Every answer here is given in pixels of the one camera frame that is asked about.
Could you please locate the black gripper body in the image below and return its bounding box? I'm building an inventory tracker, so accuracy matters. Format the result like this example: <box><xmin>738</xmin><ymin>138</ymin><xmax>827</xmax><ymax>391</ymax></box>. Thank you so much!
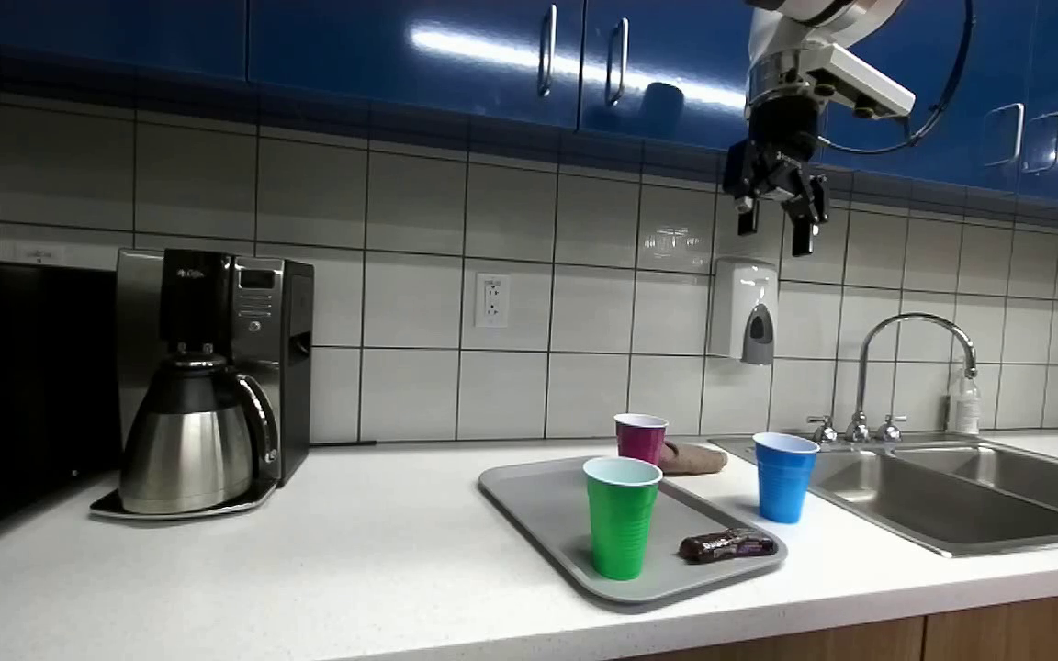
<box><xmin>724</xmin><ymin>93</ymin><xmax>830</xmax><ymax>203</ymax></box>

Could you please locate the blue plastic cup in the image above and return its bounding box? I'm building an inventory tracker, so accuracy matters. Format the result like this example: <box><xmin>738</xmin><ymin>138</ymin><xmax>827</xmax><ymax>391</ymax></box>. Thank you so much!
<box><xmin>748</xmin><ymin>430</ymin><xmax>822</xmax><ymax>529</ymax></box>

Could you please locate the magenta plastic cup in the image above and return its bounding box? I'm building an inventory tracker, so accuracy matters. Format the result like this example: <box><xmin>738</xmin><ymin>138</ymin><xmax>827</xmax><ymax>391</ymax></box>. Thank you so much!
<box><xmin>611</xmin><ymin>411</ymin><xmax>672</xmax><ymax>471</ymax></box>

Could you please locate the green plastic cup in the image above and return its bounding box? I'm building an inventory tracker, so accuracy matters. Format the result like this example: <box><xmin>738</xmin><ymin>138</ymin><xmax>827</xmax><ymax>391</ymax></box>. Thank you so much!
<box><xmin>580</xmin><ymin>457</ymin><xmax>663</xmax><ymax>585</ymax></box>

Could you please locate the grey plastic tray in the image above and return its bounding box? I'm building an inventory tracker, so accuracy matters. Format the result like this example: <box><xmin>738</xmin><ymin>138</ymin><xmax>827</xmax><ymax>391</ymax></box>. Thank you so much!
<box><xmin>475</xmin><ymin>453</ymin><xmax>794</xmax><ymax>615</ymax></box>

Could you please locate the chrome gooseneck faucet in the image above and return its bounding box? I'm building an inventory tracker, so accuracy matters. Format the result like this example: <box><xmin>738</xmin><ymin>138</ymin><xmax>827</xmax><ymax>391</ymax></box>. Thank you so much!
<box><xmin>848</xmin><ymin>307</ymin><xmax>984</xmax><ymax>443</ymax></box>

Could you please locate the clear dish soap bottle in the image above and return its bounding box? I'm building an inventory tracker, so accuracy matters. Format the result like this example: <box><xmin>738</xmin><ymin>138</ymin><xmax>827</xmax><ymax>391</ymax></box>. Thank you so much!
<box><xmin>944</xmin><ymin>372</ymin><xmax>984</xmax><ymax>442</ymax></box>

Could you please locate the stainless steel double sink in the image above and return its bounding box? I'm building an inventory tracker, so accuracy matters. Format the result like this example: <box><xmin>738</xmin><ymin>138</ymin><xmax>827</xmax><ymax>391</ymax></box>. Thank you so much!
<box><xmin>740</xmin><ymin>430</ymin><xmax>1058</xmax><ymax>561</ymax></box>

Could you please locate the dark chocolate bar wrapper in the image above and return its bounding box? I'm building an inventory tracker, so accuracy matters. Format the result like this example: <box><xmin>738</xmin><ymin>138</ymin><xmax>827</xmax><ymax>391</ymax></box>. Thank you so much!
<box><xmin>676</xmin><ymin>525</ymin><xmax>783</xmax><ymax>569</ymax></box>

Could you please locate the wooden base cabinet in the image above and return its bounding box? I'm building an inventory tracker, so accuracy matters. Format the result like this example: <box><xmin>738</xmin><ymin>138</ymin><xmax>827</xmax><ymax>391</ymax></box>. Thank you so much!
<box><xmin>617</xmin><ymin>585</ymin><xmax>1058</xmax><ymax>661</ymax></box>

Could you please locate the black steel coffee maker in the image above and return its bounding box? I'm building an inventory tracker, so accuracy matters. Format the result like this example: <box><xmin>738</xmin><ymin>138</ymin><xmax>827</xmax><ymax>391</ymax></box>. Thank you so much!
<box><xmin>88</xmin><ymin>247</ymin><xmax>315</xmax><ymax>525</ymax></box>

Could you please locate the stainless steel coffee carafe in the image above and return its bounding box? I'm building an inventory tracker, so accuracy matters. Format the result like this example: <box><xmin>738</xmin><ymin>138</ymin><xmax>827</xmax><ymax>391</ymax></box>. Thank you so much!
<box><xmin>118</xmin><ymin>358</ymin><xmax>282</xmax><ymax>519</ymax></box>

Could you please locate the black microwave oven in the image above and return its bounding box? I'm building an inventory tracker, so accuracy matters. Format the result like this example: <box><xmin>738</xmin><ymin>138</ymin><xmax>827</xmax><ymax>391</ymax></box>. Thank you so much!
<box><xmin>0</xmin><ymin>255</ymin><xmax>123</xmax><ymax>561</ymax></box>

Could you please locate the white wall soap dispenser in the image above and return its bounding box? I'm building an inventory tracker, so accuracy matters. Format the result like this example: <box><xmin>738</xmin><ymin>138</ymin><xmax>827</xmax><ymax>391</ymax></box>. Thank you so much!
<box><xmin>706</xmin><ymin>258</ymin><xmax>783</xmax><ymax>369</ymax></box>

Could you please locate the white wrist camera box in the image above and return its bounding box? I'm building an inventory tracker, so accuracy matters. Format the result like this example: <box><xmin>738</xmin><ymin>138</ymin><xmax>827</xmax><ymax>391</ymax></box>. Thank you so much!
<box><xmin>798</xmin><ymin>33</ymin><xmax>918</xmax><ymax>125</ymax></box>

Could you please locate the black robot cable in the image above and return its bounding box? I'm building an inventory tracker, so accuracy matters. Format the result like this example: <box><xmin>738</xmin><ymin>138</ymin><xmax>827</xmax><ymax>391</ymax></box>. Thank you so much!
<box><xmin>810</xmin><ymin>0</ymin><xmax>980</xmax><ymax>162</ymax></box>

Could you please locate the chrome cabinet door handle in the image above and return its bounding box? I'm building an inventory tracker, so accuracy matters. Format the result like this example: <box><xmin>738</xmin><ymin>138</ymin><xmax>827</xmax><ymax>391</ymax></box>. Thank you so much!
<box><xmin>602</xmin><ymin>15</ymin><xmax>636</xmax><ymax>115</ymax></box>
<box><xmin>532</xmin><ymin>0</ymin><xmax>562</xmax><ymax>104</ymax></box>
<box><xmin>987</xmin><ymin>98</ymin><xmax>1031</xmax><ymax>169</ymax></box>
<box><xmin>1031</xmin><ymin>108</ymin><xmax>1058</xmax><ymax>178</ymax></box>

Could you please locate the white wall power outlet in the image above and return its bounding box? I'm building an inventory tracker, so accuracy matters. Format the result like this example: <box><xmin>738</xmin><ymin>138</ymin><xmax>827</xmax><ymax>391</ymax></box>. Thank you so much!
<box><xmin>471</xmin><ymin>267</ymin><xmax>513</xmax><ymax>336</ymax></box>

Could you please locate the blue glossy wall cabinet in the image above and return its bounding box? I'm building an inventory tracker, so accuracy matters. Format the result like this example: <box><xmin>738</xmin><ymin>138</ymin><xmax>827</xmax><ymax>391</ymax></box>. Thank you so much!
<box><xmin>0</xmin><ymin>0</ymin><xmax>1058</xmax><ymax>219</ymax></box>

